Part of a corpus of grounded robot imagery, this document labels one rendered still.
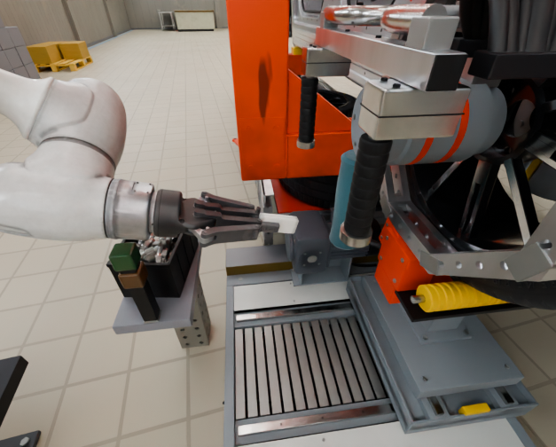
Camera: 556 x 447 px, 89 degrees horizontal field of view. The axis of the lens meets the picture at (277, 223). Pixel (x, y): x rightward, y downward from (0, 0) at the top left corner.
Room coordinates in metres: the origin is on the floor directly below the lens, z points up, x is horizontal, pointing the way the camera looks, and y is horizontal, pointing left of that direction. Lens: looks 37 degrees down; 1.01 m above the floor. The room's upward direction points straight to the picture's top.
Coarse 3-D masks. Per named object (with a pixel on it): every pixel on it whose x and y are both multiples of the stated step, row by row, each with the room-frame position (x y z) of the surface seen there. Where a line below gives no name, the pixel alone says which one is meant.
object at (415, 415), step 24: (360, 288) 0.71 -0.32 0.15; (360, 312) 0.61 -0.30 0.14; (384, 336) 0.51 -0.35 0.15; (384, 360) 0.42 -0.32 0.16; (384, 384) 0.38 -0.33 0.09; (408, 384) 0.36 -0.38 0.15; (408, 408) 0.30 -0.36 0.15; (432, 408) 0.29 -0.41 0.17; (456, 408) 0.30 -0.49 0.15; (480, 408) 0.29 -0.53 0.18; (504, 408) 0.29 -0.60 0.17; (528, 408) 0.30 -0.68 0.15; (408, 432) 0.26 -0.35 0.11
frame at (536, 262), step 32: (416, 0) 0.69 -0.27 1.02; (448, 0) 0.66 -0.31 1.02; (384, 192) 0.64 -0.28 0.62; (416, 224) 0.54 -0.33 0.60; (544, 224) 0.27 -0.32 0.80; (416, 256) 0.44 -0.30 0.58; (448, 256) 0.37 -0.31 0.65; (480, 256) 0.32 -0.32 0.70; (512, 256) 0.28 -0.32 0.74; (544, 256) 0.25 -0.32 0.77
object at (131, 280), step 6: (144, 264) 0.40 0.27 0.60; (138, 270) 0.38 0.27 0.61; (144, 270) 0.39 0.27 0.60; (120, 276) 0.36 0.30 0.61; (126, 276) 0.36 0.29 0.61; (132, 276) 0.36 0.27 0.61; (138, 276) 0.36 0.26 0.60; (144, 276) 0.38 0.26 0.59; (126, 282) 0.36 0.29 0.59; (132, 282) 0.36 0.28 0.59; (138, 282) 0.36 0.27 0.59; (144, 282) 0.37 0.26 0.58; (126, 288) 0.36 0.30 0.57
